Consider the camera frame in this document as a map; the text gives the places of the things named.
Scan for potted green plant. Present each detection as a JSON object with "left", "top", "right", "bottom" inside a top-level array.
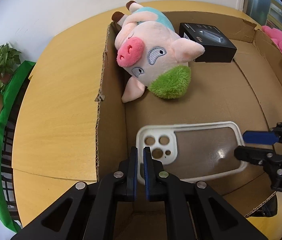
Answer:
[{"left": 0, "top": 43, "right": 21, "bottom": 93}]

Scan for brown cardboard box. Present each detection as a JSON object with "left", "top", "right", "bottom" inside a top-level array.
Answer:
[{"left": 94, "top": 11, "right": 282, "bottom": 218}]

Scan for white clear phone case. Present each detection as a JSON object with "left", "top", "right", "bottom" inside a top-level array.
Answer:
[{"left": 136, "top": 121, "right": 247, "bottom": 184}]

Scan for black 65W charger box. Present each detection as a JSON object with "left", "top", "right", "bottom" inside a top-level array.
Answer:
[{"left": 179, "top": 23, "right": 237, "bottom": 63}]

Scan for black sunglasses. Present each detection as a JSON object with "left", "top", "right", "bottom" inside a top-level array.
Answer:
[{"left": 250, "top": 195, "right": 278, "bottom": 217}]

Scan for pink pig plush toy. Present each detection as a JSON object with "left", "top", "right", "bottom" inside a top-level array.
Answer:
[{"left": 112, "top": 1, "right": 205, "bottom": 103}]

